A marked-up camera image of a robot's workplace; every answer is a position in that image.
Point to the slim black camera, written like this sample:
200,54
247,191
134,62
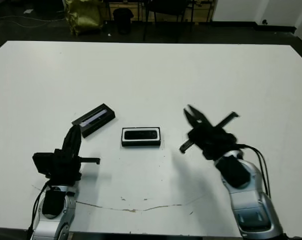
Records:
141,135

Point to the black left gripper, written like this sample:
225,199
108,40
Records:
66,167

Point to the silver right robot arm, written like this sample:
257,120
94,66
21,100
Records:
251,205

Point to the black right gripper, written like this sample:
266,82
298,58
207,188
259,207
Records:
213,141

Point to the black box lid with print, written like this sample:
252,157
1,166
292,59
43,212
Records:
98,116

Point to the black floor bin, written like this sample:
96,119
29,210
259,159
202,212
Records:
123,21

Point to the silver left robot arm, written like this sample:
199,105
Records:
49,225

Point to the yellow-green plastic bag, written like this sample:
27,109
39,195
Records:
83,17

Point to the white paper sheet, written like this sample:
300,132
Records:
28,11

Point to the black box base white insert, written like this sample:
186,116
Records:
141,144

